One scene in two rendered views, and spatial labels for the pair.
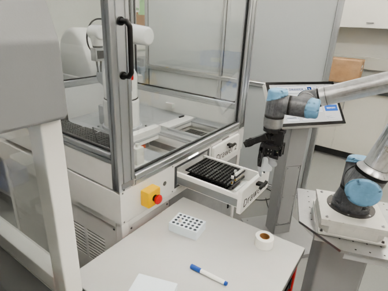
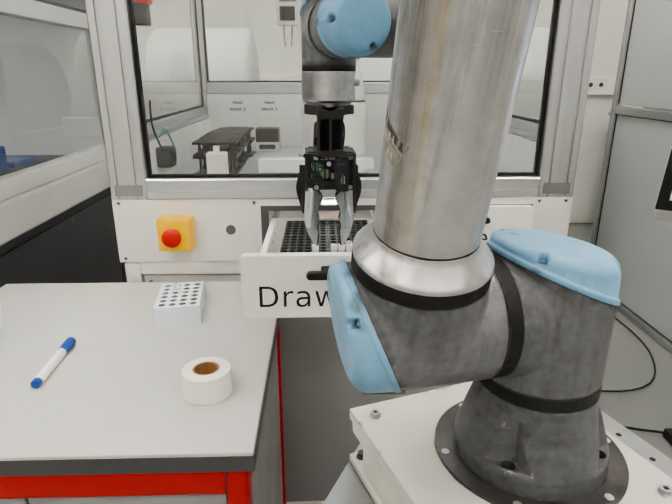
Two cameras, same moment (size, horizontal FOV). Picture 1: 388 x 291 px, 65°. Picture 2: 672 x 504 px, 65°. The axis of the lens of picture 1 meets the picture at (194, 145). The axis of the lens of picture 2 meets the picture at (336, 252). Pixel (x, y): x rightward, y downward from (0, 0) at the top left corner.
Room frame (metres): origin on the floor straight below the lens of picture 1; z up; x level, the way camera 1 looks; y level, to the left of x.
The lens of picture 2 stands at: (0.70, -0.94, 1.21)
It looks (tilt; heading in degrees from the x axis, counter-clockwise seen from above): 19 degrees down; 54
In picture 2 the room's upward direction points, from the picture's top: straight up
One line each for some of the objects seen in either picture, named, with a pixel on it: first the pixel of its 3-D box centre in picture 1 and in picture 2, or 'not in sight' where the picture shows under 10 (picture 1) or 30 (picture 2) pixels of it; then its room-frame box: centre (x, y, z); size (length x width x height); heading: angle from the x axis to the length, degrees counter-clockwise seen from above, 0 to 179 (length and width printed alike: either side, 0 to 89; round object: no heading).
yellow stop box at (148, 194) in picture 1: (150, 196); (176, 233); (1.07, 0.16, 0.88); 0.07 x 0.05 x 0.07; 146
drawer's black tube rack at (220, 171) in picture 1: (215, 175); (327, 249); (1.28, -0.11, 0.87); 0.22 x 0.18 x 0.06; 56
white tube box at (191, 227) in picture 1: (187, 226); (180, 302); (1.01, 0.01, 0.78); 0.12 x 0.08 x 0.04; 64
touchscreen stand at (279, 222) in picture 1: (290, 179); not in sight; (1.96, -0.71, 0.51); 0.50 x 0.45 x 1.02; 17
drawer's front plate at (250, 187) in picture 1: (254, 188); (329, 284); (1.17, -0.27, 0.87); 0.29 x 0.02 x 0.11; 146
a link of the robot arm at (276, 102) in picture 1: (276, 103); (329, 28); (1.14, -0.31, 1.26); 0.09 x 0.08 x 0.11; 67
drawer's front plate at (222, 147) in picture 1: (226, 148); (467, 229); (1.61, -0.18, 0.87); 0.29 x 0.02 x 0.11; 146
